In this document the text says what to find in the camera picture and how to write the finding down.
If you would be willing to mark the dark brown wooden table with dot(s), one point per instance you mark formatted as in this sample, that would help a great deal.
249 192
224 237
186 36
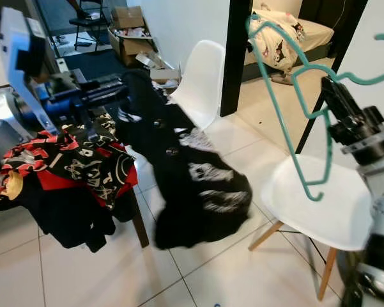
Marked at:
140 230

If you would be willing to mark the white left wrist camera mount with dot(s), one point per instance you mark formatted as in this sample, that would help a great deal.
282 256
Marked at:
19 38

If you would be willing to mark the white plastic chair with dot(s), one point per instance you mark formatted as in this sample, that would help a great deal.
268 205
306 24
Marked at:
319 204
201 70

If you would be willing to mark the beige bed mattress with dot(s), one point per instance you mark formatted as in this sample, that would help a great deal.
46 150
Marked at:
316 32

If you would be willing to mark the large cardboard box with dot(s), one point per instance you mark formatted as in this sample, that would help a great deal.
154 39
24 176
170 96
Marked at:
131 22

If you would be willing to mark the teal plastic hanger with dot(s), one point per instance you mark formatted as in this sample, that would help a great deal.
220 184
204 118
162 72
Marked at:
278 105

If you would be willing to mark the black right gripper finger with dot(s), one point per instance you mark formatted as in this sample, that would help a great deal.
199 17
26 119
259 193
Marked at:
333 105
347 102

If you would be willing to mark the cream patterned blanket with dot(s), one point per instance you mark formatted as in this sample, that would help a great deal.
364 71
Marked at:
275 38

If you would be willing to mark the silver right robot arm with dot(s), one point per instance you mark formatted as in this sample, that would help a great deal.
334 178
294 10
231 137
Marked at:
380 224

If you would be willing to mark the dark navy garment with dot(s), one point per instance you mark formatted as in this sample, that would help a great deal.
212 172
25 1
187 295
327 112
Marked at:
64 220

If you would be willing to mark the black folding chair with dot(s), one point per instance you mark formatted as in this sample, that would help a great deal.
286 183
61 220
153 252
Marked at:
89 25

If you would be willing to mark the black red printed shirt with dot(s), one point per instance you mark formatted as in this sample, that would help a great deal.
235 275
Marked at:
83 160

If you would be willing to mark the small open cardboard box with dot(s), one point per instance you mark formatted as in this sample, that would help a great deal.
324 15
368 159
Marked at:
163 67

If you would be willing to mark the black white printed shirt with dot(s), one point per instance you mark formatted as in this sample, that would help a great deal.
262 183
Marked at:
192 192

